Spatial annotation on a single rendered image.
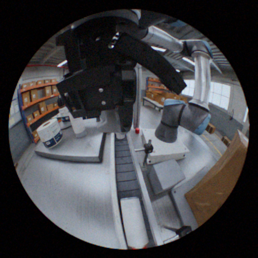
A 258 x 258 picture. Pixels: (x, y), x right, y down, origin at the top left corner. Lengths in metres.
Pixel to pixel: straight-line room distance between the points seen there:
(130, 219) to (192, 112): 0.41
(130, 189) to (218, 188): 0.27
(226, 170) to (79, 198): 0.47
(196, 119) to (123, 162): 0.36
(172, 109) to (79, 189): 0.56
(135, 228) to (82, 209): 0.21
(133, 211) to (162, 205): 0.15
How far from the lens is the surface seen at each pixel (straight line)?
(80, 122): 0.50
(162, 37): 0.33
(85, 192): 0.36
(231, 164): 0.23
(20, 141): 4.62
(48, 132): 0.58
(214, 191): 0.28
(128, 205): 0.21
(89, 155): 0.38
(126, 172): 0.29
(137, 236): 0.23
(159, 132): 0.43
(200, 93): 0.38
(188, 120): 0.36
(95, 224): 0.35
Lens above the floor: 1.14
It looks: 30 degrees down
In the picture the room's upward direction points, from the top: straight up
